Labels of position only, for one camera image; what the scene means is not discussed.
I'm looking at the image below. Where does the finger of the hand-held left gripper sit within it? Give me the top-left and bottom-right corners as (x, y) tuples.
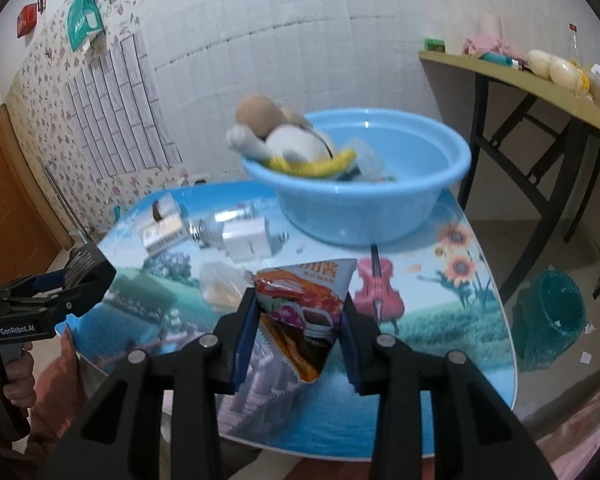
(2, 285), (97, 322)
(0, 267), (76, 304)

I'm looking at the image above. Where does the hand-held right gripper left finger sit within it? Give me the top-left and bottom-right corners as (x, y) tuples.
(40, 286), (261, 480)

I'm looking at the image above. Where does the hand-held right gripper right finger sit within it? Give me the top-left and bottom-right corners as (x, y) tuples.
(341, 289), (556, 480)

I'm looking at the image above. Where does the red and black snack packet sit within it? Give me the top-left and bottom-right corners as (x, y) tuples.
(254, 258), (358, 383)

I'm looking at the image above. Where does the blue plastic basin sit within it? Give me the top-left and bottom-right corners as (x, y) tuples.
(240, 108), (472, 247)

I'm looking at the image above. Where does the white plush toy yellow hat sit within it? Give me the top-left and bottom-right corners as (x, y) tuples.
(225, 125), (357, 178)

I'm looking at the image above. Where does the brown plush toy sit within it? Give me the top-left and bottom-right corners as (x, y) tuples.
(235, 94), (313, 138)

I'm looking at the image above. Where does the scenic printed desktop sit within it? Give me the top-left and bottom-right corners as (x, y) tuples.
(55, 180), (518, 460)

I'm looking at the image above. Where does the person's left hand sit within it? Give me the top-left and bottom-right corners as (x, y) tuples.
(0, 342), (37, 410)

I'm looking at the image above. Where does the clear bag of cotton swabs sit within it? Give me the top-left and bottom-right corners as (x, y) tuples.
(199, 260), (253, 311)

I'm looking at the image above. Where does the white charger adapter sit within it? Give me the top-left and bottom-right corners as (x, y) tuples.
(221, 216), (291, 265)

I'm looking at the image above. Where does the wooden door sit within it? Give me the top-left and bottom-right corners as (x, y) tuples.
(0, 62), (76, 286)

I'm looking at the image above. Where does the clear bottle with metal neck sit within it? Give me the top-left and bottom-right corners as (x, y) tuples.
(187, 203), (258, 248)

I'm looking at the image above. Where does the small white box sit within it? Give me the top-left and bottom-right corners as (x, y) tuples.
(142, 220), (188, 256)

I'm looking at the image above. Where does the green trash bin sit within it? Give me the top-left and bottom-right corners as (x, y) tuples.
(511, 270), (588, 372)

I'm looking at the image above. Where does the pink printed blanket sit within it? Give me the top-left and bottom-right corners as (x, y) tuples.
(535, 390), (600, 480)

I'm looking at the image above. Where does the yellow-top folding side table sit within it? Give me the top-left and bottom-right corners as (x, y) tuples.
(419, 50), (600, 306)

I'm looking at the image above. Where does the pink cloth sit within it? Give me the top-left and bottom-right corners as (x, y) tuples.
(462, 34), (528, 61)

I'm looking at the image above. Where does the white bun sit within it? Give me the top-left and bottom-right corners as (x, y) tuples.
(550, 55), (581, 87)
(527, 49), (553, 78)

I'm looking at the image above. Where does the toilet paper roll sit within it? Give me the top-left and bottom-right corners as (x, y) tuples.
(479, 11), (503, 41)

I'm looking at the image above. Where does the yellow mesh bag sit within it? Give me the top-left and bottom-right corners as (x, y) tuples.
(570, 59), (592, 96)

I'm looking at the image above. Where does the clear glass bottle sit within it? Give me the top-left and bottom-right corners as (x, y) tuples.
(566, 23), (583, 63)

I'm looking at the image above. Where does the green wall packet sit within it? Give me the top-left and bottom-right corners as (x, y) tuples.
(67, 0), (103, 51)

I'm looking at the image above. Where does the red wall box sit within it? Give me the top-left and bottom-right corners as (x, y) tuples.
(15, 4), (39, 38)

